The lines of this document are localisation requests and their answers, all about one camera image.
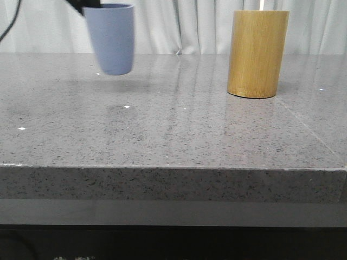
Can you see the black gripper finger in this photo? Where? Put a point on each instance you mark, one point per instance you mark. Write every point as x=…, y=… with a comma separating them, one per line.
x=78, y=5

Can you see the blue plastic cup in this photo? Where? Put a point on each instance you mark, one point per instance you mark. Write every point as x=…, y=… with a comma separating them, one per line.
x=111, y=29

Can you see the grey-white curtain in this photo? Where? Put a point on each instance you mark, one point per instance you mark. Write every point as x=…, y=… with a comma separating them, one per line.
x=172, y=27

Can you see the bamboo cylindrical holder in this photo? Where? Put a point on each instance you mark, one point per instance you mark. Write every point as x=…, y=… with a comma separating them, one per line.
x=258, y=39

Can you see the dark cabinet under counter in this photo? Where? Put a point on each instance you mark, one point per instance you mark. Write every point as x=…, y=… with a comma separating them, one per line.
x=170, y=242

